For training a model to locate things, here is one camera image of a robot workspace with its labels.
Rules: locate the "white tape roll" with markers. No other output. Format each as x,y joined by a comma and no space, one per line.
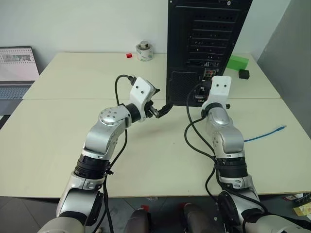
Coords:
145,56

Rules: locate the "white and red card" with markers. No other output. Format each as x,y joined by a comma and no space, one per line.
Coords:
291,197

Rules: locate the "small red cube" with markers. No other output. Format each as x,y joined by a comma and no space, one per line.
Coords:
129,55

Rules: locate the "black computer tower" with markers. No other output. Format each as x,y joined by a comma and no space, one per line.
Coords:
192,36

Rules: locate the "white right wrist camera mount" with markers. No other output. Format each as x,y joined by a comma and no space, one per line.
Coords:
219,94

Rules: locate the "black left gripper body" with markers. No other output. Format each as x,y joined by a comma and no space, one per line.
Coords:
150,112

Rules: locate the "dark rounded shape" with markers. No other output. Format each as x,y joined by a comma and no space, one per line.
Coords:
139,221

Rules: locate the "grey laptop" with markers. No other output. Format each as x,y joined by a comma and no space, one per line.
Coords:
14,72

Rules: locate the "silver metal cylinder weight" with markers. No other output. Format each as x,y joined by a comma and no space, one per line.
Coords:
143,45

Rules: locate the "green box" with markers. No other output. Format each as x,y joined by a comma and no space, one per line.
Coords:
239,62

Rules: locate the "small red floor piece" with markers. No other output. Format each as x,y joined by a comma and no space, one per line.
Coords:
144,207

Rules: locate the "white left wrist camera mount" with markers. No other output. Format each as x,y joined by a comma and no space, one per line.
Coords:
141,93

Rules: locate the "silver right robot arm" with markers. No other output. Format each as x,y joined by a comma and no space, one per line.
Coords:
226,136

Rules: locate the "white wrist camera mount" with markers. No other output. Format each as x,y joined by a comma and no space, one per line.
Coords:
219,94
141,93

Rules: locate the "yellow paper packet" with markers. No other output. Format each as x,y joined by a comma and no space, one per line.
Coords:
302,210

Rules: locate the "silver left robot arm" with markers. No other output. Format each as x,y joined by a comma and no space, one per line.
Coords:
104,138

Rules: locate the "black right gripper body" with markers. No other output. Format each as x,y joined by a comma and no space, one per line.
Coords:
201,93

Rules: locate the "small black cube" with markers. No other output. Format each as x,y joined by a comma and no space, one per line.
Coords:
244,74

